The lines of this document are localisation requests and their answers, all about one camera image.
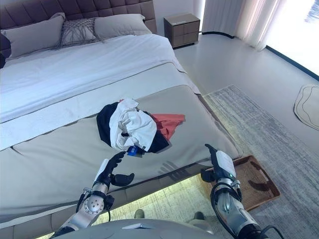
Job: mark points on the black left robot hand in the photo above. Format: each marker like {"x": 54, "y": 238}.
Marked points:
{"x": 106, "y": 171}

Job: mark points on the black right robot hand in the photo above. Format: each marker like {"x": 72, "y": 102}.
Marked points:
{"x": 224, "y": 164}

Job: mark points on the navy black garment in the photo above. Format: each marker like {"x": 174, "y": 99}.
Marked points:
{"x": 104, "y": 122}

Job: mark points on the white garment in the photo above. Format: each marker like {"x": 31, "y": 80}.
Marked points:
{"x": 134, "y": 124}

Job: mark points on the orange garment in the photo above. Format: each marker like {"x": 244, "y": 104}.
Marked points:
{"x": 169, "y": 122}

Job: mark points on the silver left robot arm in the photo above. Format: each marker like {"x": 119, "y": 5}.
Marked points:
{"x": 92, "y": 204}

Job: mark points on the brown wicker basket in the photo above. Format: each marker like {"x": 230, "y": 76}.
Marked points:
{"x": 254, "y": 179}

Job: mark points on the white bed with pillows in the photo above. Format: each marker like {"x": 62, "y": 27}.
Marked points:
{"x": 62, "y": 154}

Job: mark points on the light grey bed sheet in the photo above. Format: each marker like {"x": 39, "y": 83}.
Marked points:
{"x": 124, "y": 79}

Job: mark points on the grey striped rug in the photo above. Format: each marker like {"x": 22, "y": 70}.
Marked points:
{"x": 261, "y": 129}

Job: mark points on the silver right robot leg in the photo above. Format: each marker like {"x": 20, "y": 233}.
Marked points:
{"x": 198, "y": 216}

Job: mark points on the grey robot torso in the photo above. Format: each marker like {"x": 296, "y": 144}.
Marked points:
{"x": 112, "y": 230}

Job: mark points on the small cream floor mat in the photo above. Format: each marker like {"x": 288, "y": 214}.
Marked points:
{"x": 309, "y": 104}

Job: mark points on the white duvet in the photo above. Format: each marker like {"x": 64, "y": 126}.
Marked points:
{"x": 74, "y": 62}

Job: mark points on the brown wooden nightstand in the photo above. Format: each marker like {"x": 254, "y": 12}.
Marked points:
{"x": 182, "y": 30}

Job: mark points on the grey patterned cushion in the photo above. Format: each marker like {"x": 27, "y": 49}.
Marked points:
{"x": 74, "y": 32}

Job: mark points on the white sheer curtain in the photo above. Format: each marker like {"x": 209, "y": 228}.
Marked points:
{"x": 224, "y": 17}

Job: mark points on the large beige pillow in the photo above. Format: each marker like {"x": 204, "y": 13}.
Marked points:
{"x": 119, "y": 25}
{"x": 30, "y": 37}

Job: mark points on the black framed glass window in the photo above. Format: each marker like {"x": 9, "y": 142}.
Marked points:
{"x": 294, "y": 30}

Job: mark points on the dark grey upholstered seat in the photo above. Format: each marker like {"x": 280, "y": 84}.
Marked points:
{"x": 3, "y": 49}

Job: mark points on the tufted brown headboard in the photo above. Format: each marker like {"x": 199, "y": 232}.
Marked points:
{"x": 112, "y": 7}

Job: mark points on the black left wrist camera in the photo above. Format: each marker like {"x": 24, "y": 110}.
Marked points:
{"x": 109, "y": 201}

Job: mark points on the bed with upholstered frame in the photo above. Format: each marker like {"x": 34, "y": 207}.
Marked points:
{"x": 62, "y": 154}

